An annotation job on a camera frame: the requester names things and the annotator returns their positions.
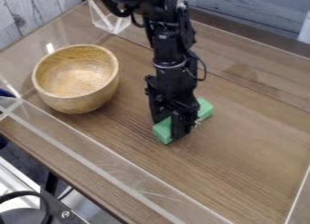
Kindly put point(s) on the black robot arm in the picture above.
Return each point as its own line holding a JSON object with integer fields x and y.
{"x": 172, "y": 37}

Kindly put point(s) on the black metal bracket with screw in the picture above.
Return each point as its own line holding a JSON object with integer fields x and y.
{"x": 61, "y": 213}

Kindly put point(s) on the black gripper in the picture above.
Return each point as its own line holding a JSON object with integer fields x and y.
{"x": 170, "y": 91}

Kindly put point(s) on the light wooden bowl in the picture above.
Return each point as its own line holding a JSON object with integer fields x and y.
{"x": 77, "y": 78}

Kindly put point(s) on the clear acrylic corner bracket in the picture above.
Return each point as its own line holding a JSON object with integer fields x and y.
{"x": 110, "y": 22}

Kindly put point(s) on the green rectangular block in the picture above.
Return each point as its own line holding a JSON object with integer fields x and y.
{"x": 162, "y": 128}

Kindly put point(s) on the clear acrylic tray wall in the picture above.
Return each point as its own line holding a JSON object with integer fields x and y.
{"x": 233, "y": 173}

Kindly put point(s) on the black table leg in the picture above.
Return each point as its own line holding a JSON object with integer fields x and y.
{"x": 51, "y": 183}

